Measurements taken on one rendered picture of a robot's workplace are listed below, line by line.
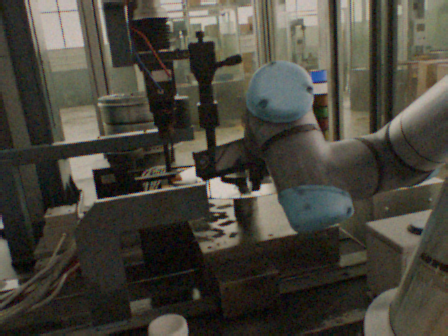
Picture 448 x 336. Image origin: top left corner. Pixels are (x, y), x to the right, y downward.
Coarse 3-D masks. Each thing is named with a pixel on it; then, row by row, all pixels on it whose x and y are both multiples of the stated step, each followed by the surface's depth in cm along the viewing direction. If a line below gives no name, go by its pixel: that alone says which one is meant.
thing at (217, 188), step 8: (192, 168) 109; (184, 176) 102; (192, 176) 101; (176, 184) 96; (184, 184) 96; (208, 184) 94; (216, 184) 93; (224, 184) 93; (232, 184) 92; (240, 184) 92; (272, 184) 89; (208, 192) 88; (216, 192) 88; (224, 192) 87; (232, 192) 87; (240, 192) 86; (248, 192) 86; (256, 192) 85; (264, 192) 85; (272, 192) 84
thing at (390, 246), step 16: (368, 224) 78; (384, 224) 77; (400, 224) 77; (368, 240) 79; (384, 240) 73; (400, 240) 71; (416, 240) 70; (368, 256) 80; (384, 256) 74; (400, 256) 70; (368, 272) 81; (384, 272) 75; (400, 272) 70; (384, 288) 76
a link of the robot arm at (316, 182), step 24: (264, 144) 49; (288, 144) 47; (312, 144) 47; (336, 144) 49; (360, 144) 49; (288, 168) 47; (312, 168) 46; (336, 168) 47; (360, 168) 48; (288, 192) 46; (312, 192) 45; (336, 192) 45; (360, 192) 49; (288, 216) 47; (312, 216) 45; (336, 216) 45
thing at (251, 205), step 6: (240, 198) 98; (246, 198) 98; (252, 198) 98; (234, 204) 100; (240, 204) 98; (246, 204) 98; (252, 204) 98; (258, 204) 101; (234, 210) 100; (240, 210) 99; (246, 210) 98; (252, 210) 99; (258, 210) 100; (240, 216) 99; (246, 216) 99; (252, 216) 99
